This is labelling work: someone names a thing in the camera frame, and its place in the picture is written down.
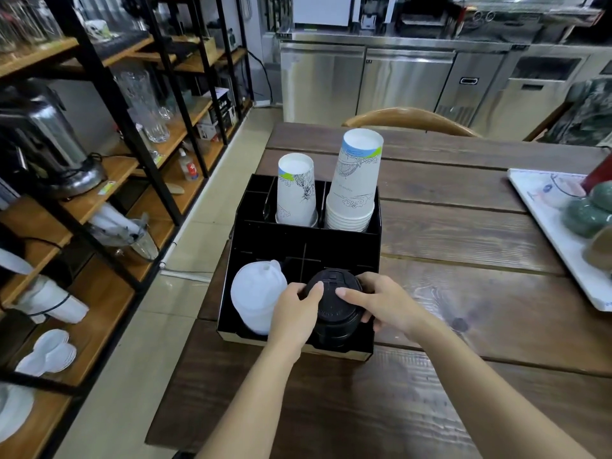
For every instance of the person's left hand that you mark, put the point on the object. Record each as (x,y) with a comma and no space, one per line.
(291,320)

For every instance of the person's right hand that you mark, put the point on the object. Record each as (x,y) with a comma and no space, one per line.
(394,305)

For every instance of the person's right thumb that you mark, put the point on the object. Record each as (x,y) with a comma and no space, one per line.
(368,316)

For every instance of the person's left thumb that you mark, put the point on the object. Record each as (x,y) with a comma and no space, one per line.
(314,293)

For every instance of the stack of black cup lids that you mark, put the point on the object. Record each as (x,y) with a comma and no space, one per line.
(334,320)

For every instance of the person's right forearm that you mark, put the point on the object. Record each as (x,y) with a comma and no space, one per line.
(483,391)

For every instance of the person's left forearm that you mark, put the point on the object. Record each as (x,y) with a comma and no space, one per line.
(253,406)

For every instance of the black cup organizer box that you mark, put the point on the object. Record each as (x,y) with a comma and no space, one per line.
(296,246)

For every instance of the stack of white cup lids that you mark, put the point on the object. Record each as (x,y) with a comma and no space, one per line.
(256,298)

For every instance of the stack of small paper cups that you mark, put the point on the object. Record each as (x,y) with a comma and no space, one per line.
(296,191)

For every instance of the stack of large paper cups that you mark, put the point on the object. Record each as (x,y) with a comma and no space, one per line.
(354,181)

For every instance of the clear sanitizer bottle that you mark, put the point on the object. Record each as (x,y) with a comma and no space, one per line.
(189,166)

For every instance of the glass blender jug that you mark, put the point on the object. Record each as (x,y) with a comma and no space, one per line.
(126,234)

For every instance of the curved wooden chair back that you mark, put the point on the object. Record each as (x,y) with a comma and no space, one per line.
(411,119)

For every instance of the white cardboard boxes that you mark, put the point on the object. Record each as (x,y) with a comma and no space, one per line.
(217,117)

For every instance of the white rectangular tray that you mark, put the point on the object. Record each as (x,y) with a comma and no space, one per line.
(554,229)

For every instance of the stainless steel counter fridge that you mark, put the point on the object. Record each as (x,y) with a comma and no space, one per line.
(401,81)

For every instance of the clear glass cup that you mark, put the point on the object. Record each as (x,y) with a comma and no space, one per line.
(562,191)

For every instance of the black and wood shelving rack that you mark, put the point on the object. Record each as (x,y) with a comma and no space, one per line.
(119,162)

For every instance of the green ceramic bowl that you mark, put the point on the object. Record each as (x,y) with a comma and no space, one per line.
(603,195)
(584,218)

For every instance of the brown ceramic bowl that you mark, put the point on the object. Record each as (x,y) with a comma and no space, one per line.
(600,248)

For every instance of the tall clear glass vase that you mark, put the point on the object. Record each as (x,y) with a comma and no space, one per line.
(143,105)

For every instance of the stack of white cups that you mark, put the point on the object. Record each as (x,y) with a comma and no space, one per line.
(52,301)

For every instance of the red bottle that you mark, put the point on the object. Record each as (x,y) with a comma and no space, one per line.
(600,176)

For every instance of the small white dishes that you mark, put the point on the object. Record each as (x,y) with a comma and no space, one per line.
(48,353)

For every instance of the white countertop appliance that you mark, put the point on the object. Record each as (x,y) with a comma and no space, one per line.
(322,9)

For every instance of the camouflage jacket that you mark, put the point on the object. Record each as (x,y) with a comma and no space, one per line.
(585,112)

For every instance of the stainless steel water urn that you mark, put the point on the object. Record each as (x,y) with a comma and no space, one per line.
(43,138)

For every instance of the stack of white plates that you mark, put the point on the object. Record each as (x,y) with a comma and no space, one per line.
(14,413)

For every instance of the wooden chair frame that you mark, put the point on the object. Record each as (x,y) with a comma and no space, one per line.
(545,123)

